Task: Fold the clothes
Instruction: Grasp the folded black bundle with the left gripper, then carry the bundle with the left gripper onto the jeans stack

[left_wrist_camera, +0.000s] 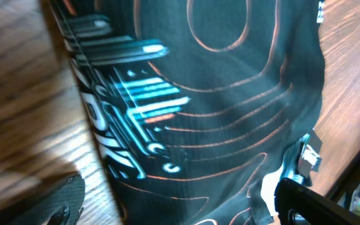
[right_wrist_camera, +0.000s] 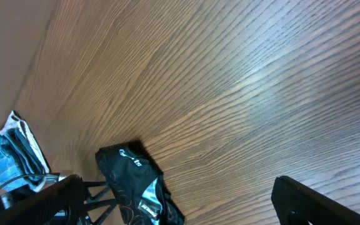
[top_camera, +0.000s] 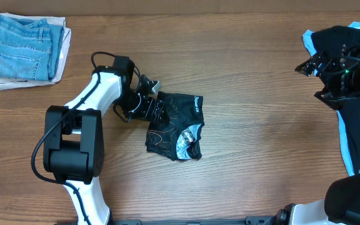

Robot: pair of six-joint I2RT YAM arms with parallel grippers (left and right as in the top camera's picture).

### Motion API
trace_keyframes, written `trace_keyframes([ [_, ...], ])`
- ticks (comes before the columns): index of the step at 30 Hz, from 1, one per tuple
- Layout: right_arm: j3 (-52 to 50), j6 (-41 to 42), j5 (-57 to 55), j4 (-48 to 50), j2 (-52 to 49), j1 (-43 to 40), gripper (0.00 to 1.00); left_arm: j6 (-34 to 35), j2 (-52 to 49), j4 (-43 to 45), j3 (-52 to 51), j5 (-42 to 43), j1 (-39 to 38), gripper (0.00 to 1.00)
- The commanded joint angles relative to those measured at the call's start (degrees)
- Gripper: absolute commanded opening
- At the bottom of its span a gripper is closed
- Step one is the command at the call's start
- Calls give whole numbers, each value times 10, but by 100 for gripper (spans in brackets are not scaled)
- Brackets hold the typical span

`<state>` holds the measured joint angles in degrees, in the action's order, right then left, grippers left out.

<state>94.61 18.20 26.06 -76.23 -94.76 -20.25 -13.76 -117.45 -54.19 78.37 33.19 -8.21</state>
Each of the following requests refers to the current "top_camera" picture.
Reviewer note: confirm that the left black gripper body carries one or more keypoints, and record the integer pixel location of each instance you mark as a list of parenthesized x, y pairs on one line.
[(137, 105)]

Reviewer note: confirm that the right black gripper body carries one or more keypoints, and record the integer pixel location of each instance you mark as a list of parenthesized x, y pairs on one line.
[(339, 85)]

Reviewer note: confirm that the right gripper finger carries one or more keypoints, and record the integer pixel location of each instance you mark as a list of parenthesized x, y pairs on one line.
[(326, 97), (307, 68)]

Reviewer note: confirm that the black cycling jersey orange lines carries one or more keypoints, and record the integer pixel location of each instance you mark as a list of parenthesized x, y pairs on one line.
[(176, 131)]

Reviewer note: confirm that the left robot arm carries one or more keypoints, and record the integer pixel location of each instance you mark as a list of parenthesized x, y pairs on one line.
[(73, 139)]

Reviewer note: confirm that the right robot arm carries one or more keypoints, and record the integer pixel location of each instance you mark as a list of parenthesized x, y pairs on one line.
[(341, 205)]

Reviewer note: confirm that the plain black t-shirt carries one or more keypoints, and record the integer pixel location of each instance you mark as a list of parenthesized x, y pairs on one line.
[(355, 125)]

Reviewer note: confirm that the light blue t-shirt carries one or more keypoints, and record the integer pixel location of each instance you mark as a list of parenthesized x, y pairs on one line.
[(344, 143)]

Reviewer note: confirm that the folded blue jeans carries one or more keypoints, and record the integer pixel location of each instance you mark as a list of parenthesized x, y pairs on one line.
[(29, 49)]

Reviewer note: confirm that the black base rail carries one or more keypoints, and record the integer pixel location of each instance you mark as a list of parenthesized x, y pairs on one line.
[(249, 220)]

